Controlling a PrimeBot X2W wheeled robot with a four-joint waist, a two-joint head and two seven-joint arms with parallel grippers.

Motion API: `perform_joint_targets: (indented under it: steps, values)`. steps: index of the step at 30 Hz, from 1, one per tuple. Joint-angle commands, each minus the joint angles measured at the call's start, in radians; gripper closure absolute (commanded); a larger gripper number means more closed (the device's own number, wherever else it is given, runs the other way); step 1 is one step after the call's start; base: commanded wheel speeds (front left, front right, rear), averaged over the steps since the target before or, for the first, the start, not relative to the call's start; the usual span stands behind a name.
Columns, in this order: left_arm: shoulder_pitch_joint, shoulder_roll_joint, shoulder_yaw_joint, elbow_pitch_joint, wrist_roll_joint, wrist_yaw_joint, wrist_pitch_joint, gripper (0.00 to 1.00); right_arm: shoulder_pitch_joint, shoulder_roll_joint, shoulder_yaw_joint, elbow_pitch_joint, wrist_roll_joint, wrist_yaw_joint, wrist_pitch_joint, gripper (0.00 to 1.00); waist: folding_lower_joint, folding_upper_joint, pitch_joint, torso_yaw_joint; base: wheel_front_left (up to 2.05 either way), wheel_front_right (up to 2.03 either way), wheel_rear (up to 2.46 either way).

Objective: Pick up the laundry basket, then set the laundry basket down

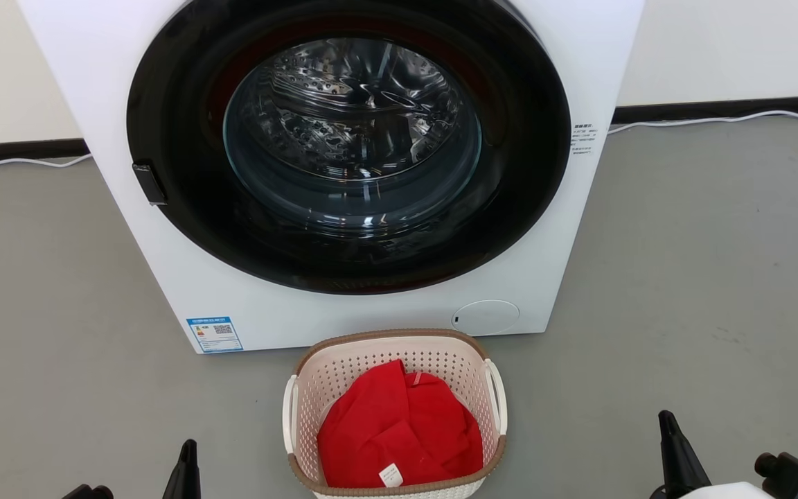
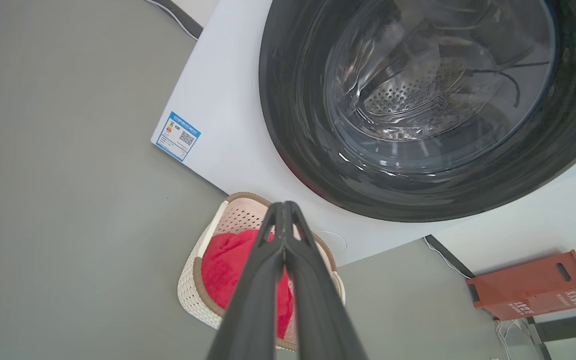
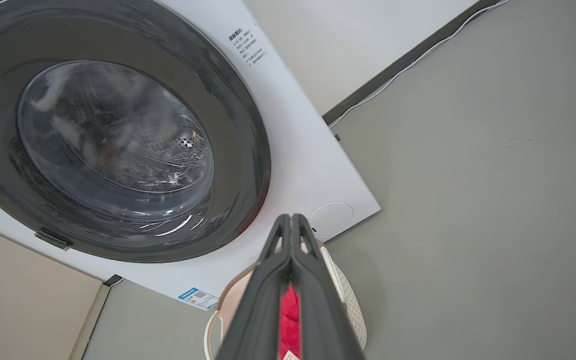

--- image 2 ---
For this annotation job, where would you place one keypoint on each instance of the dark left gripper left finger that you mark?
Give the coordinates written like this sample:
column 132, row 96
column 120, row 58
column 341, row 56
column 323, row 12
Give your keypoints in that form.
column 253, row 300

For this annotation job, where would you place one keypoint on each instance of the blue energy label sticker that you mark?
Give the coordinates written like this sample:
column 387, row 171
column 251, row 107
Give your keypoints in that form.
column 178, row 136

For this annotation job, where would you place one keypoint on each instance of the round black washer door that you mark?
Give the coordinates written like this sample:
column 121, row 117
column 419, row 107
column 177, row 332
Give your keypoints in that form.
column 298, row 125

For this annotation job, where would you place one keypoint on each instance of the white front-load washing machine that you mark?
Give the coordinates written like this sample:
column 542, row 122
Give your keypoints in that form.
column 228, row 100

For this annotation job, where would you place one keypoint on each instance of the grey metal frame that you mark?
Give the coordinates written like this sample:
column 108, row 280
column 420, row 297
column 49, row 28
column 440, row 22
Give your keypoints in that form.
column 573, row 326

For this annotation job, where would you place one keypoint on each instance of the red garment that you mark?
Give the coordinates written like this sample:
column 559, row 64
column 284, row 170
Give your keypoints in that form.
column 223, row 270

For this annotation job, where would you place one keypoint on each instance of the cream laundry basket brown rim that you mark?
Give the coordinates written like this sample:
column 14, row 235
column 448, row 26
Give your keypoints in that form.
column 193, row 295

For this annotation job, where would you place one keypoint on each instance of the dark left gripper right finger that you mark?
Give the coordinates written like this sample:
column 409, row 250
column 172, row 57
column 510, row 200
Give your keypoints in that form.
column 318, row 310

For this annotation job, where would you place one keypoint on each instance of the red plastic crate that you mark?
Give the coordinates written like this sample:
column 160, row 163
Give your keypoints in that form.
column 533, row 285

